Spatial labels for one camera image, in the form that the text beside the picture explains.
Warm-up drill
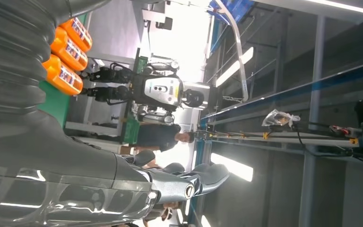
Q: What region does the person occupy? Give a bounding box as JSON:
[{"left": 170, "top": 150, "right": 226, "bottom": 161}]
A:
[
  {"left": 142, "top": 202, "right": 182, "bottom": 227},
  {"left": 136, "top": 123, "right": 197, "bottom": 154}
]

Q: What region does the blue plastic crate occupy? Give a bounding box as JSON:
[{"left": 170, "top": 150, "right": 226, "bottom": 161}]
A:
[{"left": 208, "top": 0, "right": 256, "bottom": 24}]

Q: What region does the clear plastic bag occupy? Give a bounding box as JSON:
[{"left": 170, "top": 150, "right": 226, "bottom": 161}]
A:
[{"left": 261, "top": 109, "right": 301, "bottom": 128}]

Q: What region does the green plastic crate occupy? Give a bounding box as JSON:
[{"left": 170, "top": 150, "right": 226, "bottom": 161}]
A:
[{"left": 121, "top": 114, "right": 141, "bottom": 145}]

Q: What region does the aluminium overhead rail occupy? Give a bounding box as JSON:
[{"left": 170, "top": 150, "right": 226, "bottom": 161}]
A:
[{"left": 197, "top": 130, "right": 361, "bottom": 148}]

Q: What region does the white curved metal bar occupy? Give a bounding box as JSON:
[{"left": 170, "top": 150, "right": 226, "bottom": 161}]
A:
[{"left": 214, "top": 0, "right": 251, "bottom": 103}]

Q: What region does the metal chain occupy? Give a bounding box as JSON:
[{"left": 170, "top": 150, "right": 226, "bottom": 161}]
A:
[{"left": 222, "top": 95, "right": 244, "bottom": 104}]

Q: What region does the blue steel beam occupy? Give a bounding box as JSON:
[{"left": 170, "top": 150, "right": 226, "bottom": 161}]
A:
[{"left": 199, "top": 58, "right": 363, "bottom": 124}]

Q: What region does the ceiling light panel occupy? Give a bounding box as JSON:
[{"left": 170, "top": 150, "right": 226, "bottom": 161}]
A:
[
  {"left": 303, "top": 0, "right": 363, "bottom": 15},
  {"left": 215, "top": 47, "right": 254, "bottom": 87},
  {"left": 210, "top": 153, "right": 254, "bottom": 183}
]

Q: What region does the red grey connector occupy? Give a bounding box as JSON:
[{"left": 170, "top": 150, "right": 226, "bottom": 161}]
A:
[{"left": 329, "top": 124, "right": 362, "bottom": 139}]

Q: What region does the grey steel column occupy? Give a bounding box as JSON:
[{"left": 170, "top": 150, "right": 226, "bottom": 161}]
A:
[{"left": 298, "top": 15, "right": 326, "bottom": 227}]

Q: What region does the orange bottle with label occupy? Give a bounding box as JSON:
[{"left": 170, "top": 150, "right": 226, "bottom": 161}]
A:
[
  {"left": 42, "top": 53, "right": 84, "bottom": 96},
  {"left": 50, "top": 26, "right": 89, "bottom": 72},
  {"left": 59, "top": 17, "right": 94, "bottom": 52}
]

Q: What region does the black silver humanoid robot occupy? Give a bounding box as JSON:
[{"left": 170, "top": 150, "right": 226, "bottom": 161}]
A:
[{"left": 79, "top": 56, "right": 216, "bottom": 126}]

